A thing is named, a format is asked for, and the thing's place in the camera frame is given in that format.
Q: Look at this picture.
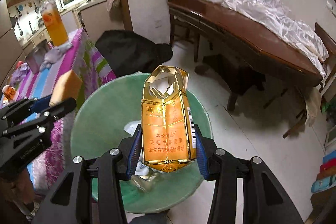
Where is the yellow sponge block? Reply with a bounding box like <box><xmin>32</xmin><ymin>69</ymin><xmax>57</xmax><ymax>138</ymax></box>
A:
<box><xmin>49</xmin><ymin>70</ymin><xmax>82</xmax><ymax>106</ymax></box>

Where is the gold cigarette pack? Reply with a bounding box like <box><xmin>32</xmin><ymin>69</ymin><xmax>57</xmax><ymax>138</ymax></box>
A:
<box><xmin>141</xmin><ymin>65</ymin><xmax>197</xmax><ymax>173</ymax></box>

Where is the green lined trash bin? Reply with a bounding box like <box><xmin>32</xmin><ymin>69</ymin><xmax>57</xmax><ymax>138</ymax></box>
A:
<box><xmin>70</xmin><ymin>73</ymin><xmax>203</xmax><ymax>214</ymax></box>

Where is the orange white snack wrapper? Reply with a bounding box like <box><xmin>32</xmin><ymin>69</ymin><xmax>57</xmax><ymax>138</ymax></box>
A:
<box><xmin>2</xmin><ymin>85</ymin><xmax>19</xmax><ymax>103</ymax></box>

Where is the purple plastic bag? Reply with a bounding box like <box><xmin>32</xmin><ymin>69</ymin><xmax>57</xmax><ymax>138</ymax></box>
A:
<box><xmin>9</xmin><ymin>63</ymin><xmax>30</xmax><ymax>87</ymax></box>

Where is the red round object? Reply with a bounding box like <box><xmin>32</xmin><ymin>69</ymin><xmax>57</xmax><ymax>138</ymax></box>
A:
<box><xmin>15</xmin><ymin>60</ymin><xmax>24</xmax><ymax>69</ymax></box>

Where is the grey glove by pot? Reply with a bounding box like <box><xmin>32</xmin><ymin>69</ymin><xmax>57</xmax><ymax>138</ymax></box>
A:
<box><xmin>39</xmin><ymin>42</ymin><xmax>73</xmax><ymax>72</ymax></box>

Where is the grey refrigerator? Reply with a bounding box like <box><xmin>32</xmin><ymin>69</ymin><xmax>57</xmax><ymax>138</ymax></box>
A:
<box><xmin>0</xmin><ymin>0</ymin><xmax>23</xmax><ymax>87</ymax></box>

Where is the floral purple striped tablecloth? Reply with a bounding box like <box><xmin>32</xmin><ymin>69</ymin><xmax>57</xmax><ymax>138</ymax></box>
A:
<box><xmin>14</xmin><ymin>28</ymin><xmax>116</xmax><ymax>195</ymax></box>

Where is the orange juice bottle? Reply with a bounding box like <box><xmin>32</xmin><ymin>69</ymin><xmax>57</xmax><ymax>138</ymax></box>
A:
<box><xmin>41</xmin><ymin>0</ymin><xmax>68</xmax><ymax>47</ymax></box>

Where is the black cloth pile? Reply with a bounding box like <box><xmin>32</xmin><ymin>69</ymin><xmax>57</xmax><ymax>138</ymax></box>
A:
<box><xmin>96</xmin><ymin>30</ymin><xmax>173</xmax><ymax>77</ymax></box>

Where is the dark brown dining table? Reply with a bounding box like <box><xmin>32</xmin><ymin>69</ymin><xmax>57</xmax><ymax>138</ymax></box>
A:
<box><xmin>167</xmin><ymin>0</ymin><xmax>324</xmax><ymax>111</ymax></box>

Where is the white satin sheet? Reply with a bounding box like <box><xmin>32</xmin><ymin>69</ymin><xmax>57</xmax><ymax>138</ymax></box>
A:
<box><xmin>203</xmin><ymin>0</ymin><xmax>329</xmax><ymax>78</ymax></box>

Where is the steel pot with handle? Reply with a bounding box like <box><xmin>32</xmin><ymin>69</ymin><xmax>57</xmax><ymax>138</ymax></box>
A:
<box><xmin>25</xmin><ymin>40</ymin><xmax>51</xmax><ymax>74</ymax></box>

